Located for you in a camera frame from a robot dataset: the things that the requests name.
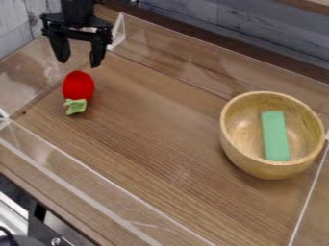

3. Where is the green rectangular block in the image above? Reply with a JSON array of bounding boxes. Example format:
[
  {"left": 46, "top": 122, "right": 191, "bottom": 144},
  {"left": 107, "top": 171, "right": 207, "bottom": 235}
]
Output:
[{"left": 261, "top": 111, "right": 290, "bottom": 161}]

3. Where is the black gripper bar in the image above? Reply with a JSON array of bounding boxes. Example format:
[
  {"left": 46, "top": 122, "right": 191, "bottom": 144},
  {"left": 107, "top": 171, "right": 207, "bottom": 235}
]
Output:
[{"left": 40, "top": 13, "right": 114, "bottom": 68}]

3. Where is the black metal table frame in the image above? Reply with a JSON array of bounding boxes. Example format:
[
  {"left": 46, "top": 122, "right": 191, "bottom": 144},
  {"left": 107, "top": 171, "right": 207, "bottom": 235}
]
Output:
[{"left": 27, "top": 203, "right": 75, "bottom": 246}]

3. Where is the wooden bowl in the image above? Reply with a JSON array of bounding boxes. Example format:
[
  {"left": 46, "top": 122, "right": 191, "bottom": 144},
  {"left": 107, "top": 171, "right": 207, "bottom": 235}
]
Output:
[{"left": 218, "top": 91, "right": 325, "bottom": 180}]

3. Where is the clear acrylic tray wall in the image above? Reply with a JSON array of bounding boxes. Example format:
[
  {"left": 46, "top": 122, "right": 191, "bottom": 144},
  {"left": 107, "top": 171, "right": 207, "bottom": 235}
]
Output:
[{"left": 0, "top": 14, "right": 329, "bottom": 246}]

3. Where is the black cable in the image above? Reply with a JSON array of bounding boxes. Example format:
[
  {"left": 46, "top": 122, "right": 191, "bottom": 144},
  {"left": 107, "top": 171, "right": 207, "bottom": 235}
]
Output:
[{"left": 0, "top": 227, "right": 16, "bottom": 246}]

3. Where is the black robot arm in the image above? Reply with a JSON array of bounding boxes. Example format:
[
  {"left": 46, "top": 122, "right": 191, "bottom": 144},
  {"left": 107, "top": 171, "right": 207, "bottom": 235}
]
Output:
[{"left": 40, "top": 0, "right": 114, "bottom": 68}]

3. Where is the clear acrylic corner bracket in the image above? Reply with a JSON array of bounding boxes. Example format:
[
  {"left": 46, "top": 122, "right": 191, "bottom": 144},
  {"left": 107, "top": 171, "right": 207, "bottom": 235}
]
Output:
[{"left": 107, "top": 13, "right": 126, "bottom": 50}]

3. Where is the red plush strawberry toy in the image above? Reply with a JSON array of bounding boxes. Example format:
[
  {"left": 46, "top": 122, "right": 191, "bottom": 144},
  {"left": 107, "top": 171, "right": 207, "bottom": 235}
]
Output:
[{"left": 62, "top": 70, "right": 95, "bottom": 115}]

